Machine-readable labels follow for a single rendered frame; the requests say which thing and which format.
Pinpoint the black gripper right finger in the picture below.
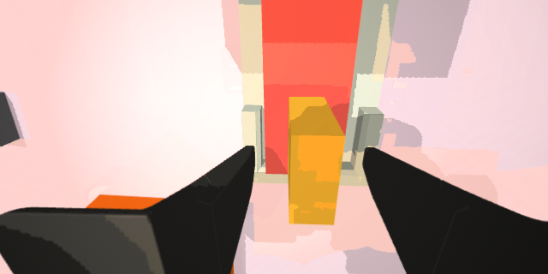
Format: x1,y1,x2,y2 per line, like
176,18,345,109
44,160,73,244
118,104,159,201
362,147,548,274

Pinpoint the yellow rectangular block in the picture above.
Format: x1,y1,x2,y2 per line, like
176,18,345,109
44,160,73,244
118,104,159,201
288,97,345,225

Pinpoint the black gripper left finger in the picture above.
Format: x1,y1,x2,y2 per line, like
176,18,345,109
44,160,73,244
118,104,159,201
0,146,255,274

